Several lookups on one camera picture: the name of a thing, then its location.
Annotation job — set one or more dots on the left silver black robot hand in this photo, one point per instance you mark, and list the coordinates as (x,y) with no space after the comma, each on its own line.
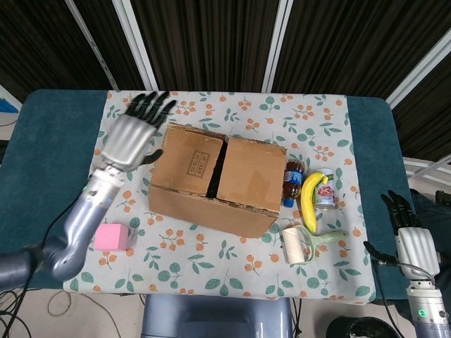
(128,141)

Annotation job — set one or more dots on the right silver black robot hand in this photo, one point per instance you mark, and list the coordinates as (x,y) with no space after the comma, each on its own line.
(417,250)

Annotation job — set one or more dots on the brown cardboard box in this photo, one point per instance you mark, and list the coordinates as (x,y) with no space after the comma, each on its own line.
(246,169)

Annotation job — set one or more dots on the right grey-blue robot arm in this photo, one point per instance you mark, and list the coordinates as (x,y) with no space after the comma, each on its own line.
(428,310)

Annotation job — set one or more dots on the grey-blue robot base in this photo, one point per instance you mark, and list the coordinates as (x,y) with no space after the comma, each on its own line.
(211,317)

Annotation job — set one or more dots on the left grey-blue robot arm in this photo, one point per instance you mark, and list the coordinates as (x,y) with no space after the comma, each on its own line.
(77,225)

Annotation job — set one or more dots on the dark cloth-covered object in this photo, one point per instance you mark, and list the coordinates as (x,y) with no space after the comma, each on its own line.
(437,218)

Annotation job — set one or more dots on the teal table cover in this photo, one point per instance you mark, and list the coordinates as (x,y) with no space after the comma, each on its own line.
(53,141)

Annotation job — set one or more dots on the black waste bin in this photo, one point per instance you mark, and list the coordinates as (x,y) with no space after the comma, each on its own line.
(366,327)

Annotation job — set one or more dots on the pink foam cube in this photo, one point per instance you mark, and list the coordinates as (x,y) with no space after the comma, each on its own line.
(110,237)

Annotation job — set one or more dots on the white can red fruit print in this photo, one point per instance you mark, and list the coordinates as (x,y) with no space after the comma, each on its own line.
(326,193)

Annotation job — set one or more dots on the yellow banana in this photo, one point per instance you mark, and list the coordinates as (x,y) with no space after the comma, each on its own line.
(307,200)

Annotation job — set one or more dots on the green lint roller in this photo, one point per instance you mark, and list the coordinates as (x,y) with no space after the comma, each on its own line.
(294,246)

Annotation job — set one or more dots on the blue and white object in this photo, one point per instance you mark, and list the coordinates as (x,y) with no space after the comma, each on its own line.
(7,105)

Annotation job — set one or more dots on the brown drink bottle blue label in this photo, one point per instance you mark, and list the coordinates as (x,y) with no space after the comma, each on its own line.
(293,183)

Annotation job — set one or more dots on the floral leaf print tablecloth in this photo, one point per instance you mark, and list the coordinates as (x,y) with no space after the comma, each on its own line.
(229,260)

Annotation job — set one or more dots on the white metal rail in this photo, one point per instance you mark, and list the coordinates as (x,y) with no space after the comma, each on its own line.
(410,161)

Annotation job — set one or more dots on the white window frame bar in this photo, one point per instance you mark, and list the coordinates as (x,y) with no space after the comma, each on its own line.
(277,45)
(423,72)
(136,45)
(93,45)

